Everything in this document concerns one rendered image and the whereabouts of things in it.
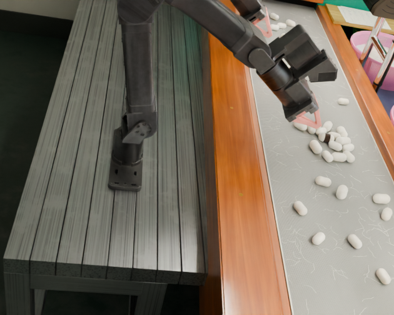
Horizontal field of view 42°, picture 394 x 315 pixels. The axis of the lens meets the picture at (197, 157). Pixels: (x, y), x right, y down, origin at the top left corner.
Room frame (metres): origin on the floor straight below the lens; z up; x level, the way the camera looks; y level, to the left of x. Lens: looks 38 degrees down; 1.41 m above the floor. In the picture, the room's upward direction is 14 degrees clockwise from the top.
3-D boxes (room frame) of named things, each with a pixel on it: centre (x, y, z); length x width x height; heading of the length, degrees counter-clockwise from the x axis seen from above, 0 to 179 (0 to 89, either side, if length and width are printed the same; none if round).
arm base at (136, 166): (0.88, 0.15, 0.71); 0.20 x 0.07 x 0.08; 12
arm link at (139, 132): (0.88, 0.14, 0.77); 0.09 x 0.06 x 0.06; 17
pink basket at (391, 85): (1.62, -0.53, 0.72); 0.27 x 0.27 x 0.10
